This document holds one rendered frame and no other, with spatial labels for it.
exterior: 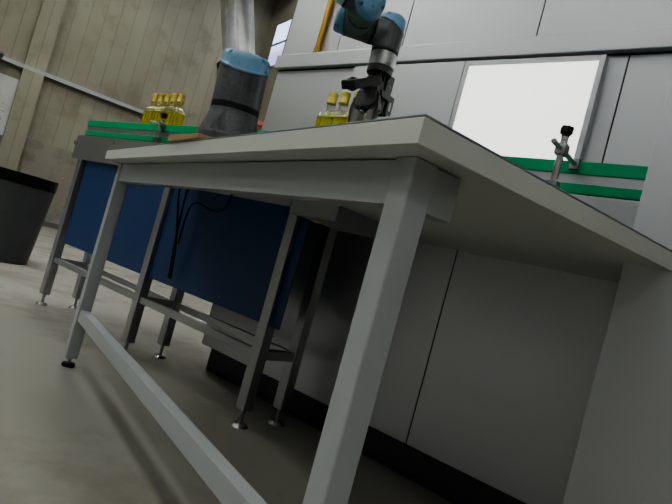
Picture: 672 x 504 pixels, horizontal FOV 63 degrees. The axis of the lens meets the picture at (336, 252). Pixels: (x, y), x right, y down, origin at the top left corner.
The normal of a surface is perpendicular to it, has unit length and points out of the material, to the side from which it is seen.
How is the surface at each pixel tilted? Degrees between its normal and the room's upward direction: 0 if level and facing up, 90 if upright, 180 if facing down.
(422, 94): 90
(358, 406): 90
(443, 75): 90
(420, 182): 90
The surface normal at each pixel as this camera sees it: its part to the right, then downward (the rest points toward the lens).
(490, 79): -0.61, -0.20
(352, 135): -0.78, -0.24
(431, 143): 0.57, 0.13
